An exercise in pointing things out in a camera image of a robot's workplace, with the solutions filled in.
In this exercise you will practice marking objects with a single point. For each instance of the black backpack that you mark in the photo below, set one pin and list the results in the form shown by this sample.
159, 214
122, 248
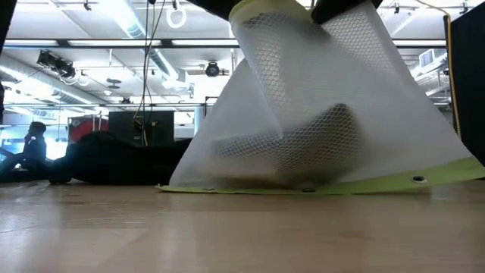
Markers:
113, 163

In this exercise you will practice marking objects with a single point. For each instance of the red storage bins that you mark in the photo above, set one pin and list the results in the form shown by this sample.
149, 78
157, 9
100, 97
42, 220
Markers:
85, 127

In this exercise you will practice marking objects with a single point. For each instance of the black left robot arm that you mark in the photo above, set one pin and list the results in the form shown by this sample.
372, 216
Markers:
5, 19

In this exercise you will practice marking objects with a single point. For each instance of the black curtain partition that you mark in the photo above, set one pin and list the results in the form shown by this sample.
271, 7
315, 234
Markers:
471, 76

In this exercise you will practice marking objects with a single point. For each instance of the black ceiling camera cluster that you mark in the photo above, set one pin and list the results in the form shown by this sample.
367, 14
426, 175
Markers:
57, 64

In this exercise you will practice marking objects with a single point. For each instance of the person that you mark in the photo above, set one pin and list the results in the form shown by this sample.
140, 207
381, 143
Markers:
34, 148

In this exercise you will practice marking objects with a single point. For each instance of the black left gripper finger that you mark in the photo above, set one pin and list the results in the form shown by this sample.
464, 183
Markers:
216, 5

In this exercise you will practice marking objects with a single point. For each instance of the round black ceiling spotlight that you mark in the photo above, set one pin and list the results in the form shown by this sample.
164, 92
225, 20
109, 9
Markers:
212, 69

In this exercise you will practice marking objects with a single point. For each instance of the grey calculator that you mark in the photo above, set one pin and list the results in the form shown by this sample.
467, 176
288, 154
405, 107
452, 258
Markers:
322, 144

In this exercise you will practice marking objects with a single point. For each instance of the black monitor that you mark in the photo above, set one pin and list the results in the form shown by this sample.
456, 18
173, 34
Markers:
125, 129

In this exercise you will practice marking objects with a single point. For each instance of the black overhead frame beam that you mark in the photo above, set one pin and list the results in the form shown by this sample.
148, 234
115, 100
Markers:
113, 42

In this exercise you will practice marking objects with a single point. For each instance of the white pillar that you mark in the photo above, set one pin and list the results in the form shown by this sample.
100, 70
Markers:
199, 117

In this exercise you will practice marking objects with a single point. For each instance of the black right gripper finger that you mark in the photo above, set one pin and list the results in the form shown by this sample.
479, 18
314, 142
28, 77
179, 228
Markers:
341, 9

